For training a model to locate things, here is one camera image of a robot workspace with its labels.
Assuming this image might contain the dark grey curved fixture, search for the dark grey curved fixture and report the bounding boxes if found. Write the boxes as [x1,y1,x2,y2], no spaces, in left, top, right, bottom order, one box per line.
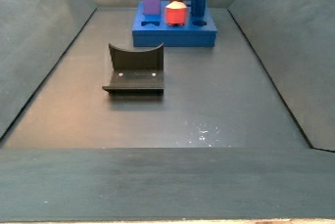
[101,45,163,93]

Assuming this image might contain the red pentagon prism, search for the red pentagon prism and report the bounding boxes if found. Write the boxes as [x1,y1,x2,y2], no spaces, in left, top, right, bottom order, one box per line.
[164,1,187,25]

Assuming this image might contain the purple square peg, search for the purple square peg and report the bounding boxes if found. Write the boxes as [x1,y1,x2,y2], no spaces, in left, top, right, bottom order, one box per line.
[142,0,160,15]

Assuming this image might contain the blue shape sorter base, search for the blue shape sorter base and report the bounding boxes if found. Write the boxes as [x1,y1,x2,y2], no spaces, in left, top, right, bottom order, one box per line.
[132,2,217,47]

